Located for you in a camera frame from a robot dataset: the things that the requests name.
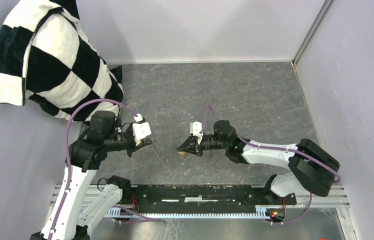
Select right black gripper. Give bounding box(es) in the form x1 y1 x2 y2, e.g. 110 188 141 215
177 134 228 158

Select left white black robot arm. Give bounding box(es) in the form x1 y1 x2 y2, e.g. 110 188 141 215
30 110 152 240

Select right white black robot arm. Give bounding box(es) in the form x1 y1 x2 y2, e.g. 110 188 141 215
177 120 341 204

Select black white checkered cloth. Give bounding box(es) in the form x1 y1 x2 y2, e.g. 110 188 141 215
0 0 124 122

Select aluminium corner profile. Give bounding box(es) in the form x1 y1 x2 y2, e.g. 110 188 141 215
291 0 335 68

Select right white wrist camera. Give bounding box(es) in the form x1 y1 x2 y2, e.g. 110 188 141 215
189 121 204 145

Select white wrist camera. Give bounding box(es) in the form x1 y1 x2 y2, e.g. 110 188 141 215
189 121 204 145
132 113 152 146

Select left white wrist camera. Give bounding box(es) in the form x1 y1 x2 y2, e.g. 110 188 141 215
132 113 152 146

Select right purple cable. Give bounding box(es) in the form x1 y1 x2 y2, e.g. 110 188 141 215
201 104 342 183

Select purple cable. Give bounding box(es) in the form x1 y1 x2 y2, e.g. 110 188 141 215
47 98 139 240
201 104 342 183

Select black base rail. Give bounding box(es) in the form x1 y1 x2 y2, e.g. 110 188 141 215
119 184 297 214

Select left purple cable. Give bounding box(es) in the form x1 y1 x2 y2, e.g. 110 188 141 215
47 98 139 240

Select white toothed cable duct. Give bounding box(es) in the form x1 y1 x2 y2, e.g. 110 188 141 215
104 207 270 220

